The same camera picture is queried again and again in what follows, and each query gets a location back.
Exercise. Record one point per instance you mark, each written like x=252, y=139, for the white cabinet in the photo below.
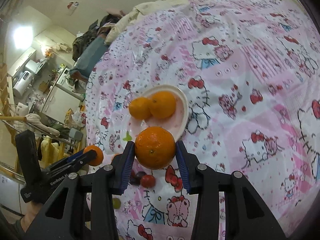
x=57, y=104

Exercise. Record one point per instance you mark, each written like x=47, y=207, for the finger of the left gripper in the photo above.
x=80, y=158

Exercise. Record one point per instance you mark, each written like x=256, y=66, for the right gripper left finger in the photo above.
x=124, y=163

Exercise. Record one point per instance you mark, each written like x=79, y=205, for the blue grey pillow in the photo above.
x=88, y=59

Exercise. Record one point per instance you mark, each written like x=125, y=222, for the medium orange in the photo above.
x=140, y=108

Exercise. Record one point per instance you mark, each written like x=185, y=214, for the left hand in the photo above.
x=33, y=209

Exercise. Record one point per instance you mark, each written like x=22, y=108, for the green lime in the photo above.
x=116, y=203

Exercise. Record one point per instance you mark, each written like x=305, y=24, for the white washing machine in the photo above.
x=66, y=83

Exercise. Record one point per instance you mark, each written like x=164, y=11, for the hello kitty pink bedsheet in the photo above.
x=250, y=72

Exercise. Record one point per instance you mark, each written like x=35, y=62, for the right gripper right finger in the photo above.
x=187, y=164

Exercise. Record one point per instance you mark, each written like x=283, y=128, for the small mandarin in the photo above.
x=96, y=157

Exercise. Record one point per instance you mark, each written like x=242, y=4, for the dark plum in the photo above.
x=135, y=178

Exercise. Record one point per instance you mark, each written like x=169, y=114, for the dark clothes pile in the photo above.
x=82, y=42

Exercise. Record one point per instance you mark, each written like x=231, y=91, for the pink white plate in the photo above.
x=175, y=124

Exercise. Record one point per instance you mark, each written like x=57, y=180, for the large orange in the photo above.
x=163, y=105

